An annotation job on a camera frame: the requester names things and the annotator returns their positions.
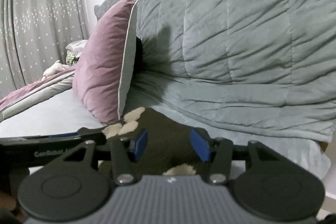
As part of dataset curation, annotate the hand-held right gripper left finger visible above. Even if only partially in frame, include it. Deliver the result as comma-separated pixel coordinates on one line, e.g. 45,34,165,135
62,129,149,186

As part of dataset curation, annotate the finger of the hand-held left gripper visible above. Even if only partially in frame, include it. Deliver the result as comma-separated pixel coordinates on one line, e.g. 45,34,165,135
49,127,107,143

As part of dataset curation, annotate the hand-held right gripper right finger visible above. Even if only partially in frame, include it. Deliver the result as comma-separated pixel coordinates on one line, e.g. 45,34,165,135
190,127,280,185

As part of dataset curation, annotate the brown sweater with beige patches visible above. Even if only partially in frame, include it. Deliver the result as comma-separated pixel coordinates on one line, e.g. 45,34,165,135
98,107,218,176

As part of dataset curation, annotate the person's left hand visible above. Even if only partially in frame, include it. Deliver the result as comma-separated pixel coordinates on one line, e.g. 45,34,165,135
0,191,20,215

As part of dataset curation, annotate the light blue bed sheet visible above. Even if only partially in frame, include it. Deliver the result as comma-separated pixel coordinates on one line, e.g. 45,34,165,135
0,88,331,180

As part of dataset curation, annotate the pink and grey quilt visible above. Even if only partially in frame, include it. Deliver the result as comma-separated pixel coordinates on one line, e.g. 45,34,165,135
0,69,76,121

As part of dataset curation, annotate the purple pillow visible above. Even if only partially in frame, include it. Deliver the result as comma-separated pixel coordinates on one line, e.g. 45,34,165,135
72,0,141,125

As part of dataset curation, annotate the white plush toy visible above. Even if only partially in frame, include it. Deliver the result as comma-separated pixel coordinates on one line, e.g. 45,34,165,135
41,60,70,81

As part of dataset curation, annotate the grey star curtain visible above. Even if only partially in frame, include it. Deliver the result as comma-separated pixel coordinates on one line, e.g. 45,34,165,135
0,0,91,101

